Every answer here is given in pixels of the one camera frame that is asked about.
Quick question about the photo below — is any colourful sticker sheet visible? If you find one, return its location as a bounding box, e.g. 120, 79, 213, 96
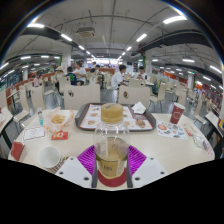
156, 120, 188, 140

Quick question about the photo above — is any group of ceiling lights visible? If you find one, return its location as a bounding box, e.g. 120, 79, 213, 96
0, 14, 224, 91

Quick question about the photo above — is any group of beige chairs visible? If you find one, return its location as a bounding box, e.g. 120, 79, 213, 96
0, 71, 224, 124

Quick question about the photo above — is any beige chair with round hole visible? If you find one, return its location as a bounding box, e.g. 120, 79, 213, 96
63, 83, 101, 111
117, 84, 152, 109

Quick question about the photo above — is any crumpled white napkin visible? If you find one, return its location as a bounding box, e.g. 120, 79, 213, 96
131, 101, 148, 115

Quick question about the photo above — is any ceiling air conditioner unit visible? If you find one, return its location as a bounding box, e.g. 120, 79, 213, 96
76, 26, 96, 38

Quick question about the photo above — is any food wrapper bag with snacks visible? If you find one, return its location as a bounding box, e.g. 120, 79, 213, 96
44, 107, 75, 134

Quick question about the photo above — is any red paper cup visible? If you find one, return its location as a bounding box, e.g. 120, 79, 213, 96
169, 102, 186, 126

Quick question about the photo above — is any striped white mug, gold handle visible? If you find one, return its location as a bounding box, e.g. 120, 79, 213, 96
38, 145, 70, 175

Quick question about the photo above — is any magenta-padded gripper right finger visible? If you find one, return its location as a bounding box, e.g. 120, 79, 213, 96
126, 144, 169, 189

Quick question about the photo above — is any clear plastic bag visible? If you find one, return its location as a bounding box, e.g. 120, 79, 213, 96
192, 133, 210, 151

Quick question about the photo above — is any dark brown food tray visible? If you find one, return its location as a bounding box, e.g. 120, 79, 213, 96
74, 102, 158, 133

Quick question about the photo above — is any flat round red coaster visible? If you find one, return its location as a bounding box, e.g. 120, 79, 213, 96
96, 166, 129, 188

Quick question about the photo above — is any beige neighbouring table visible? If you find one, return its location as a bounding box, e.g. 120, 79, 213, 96
204, 110, 224, 141
0, 105, 15, 151

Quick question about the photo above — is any white printed card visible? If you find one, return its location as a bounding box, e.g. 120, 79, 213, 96
22, 126, 47, 142

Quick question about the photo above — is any red sauce packet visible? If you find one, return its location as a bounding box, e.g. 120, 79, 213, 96
50, 131, 69, 141

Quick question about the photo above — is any small red packet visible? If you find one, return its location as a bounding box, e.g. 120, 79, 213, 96
183, 126, 194, 137

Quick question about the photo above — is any printed paper tray liner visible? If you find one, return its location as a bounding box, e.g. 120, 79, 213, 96
79, 104, 154, 131

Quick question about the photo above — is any red paper pouch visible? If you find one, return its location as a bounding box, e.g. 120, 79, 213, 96
9, 141, 26, 162

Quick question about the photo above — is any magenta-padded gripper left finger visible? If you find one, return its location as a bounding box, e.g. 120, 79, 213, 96
54, 144, 99, 189

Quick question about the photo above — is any person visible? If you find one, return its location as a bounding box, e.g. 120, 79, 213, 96
31, 74, 41, 88
110, 64, 128, 90
213, 136, 224, 160
135, 65, 149, 81
90, 64, 102, 74
54, 65, 66, 93
73, 61, 88, 86
65, 66, 78, 86

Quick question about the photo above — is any clear bottle with tan cap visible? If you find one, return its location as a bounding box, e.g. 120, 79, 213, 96
93, 102, 131, 179

